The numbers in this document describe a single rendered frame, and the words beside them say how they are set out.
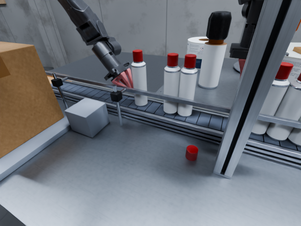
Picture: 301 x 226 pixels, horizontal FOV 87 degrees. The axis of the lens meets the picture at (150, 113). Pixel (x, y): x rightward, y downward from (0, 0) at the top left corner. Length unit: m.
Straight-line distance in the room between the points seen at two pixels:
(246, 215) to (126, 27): 3.18
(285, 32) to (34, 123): 0.67
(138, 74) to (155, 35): 2.61
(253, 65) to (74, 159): 0.51
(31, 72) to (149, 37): 2.72
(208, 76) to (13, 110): 0.72
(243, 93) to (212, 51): 0.42
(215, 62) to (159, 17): 2.44
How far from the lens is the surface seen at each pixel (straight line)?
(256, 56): 0.31
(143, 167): 0.48
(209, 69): 0.75
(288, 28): 0.31
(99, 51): 0.63
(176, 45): 3.11
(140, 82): 0.57
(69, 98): 0.85
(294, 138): 0.59
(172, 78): 0.51
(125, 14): 3.30
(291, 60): 0.67
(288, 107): 0.53
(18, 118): 0.63
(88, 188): 0.47
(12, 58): 0.60
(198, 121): 0.56
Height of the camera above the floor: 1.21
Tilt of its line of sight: 35 degrees down
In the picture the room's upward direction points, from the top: 2 degrees counter-clockwise
